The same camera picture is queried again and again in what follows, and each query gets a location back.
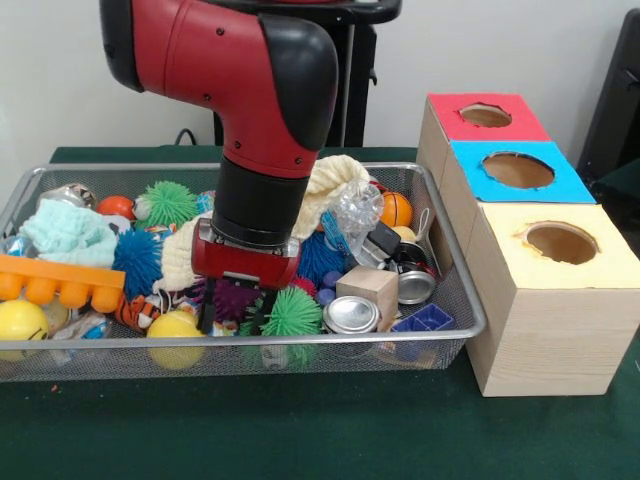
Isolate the green spiky ball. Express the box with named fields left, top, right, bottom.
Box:
left=238, top=287, right=324, bottom=337
left=134, top=180, right=199, bottom=231

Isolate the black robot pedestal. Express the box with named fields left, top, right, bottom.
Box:
left=212, top=0, right=404, bottom=148

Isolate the cream waffle cloth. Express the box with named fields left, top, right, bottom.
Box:
left=152, top=154, right=372, bottom=294

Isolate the dark green table cloth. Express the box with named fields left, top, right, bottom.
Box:
left=0, top=144, right=640, bottom=480

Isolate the plain yellow ball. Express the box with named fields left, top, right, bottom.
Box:
left=146, top=309, right=206, bottom=370

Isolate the orange toy brick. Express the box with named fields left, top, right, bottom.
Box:
left=0, top=253, right=126, bottom=315

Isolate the wooden box with three holes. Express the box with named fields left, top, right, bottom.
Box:
left=415, top=92, right=640, bottom=399

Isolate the wooden cube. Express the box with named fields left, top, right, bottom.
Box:
left=335, top=264, right=400, bottom=333

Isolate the yellow smiley ball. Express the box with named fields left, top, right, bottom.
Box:
left=0, top=299, right=51, bottom=361

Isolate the mint green cloth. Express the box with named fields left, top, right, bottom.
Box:
left=18, top=198, right=119, bottom=269

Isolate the colourful dotted cloth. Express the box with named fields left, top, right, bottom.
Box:
left=169, top=289, right=239, bottom=337

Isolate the blue spiky ball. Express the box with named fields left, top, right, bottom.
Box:
left=112, top=227, right=166, bottom=301

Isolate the silver tin can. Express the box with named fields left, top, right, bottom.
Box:
left=321, top=295, right=381, bottom=335

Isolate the silver mesh bin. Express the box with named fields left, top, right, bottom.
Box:
left=0, top=162, right=487, bottom=384

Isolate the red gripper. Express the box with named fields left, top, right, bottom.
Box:
left=192, top=218, right=302, bottom=337

